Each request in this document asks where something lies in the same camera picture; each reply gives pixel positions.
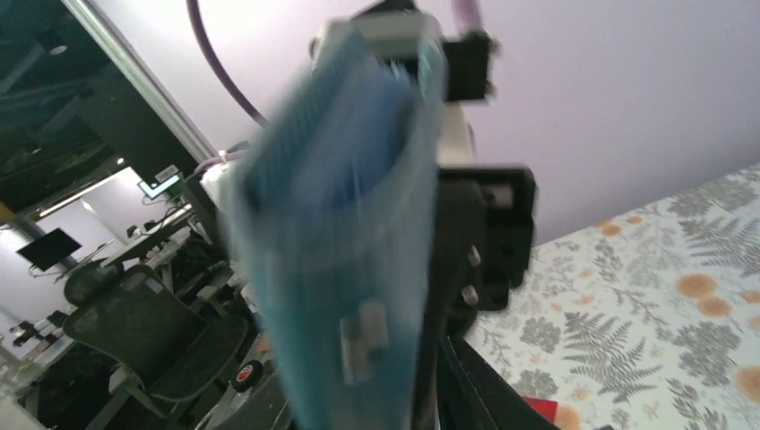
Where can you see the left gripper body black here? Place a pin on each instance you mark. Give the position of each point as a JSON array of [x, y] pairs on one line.
[[483, 235]]

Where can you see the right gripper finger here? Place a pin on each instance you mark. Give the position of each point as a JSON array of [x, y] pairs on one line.
[[473, 395]]

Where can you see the teal leather card holder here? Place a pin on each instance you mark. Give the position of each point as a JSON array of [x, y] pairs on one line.
[[353, 107]]

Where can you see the floral table mat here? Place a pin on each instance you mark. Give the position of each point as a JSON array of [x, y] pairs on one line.
[[649, 320]]

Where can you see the black office chair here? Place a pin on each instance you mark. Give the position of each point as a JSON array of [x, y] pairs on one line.
[[170, 351]]

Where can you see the dark monitor screen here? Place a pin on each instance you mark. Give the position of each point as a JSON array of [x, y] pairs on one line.
[[49, 250]]

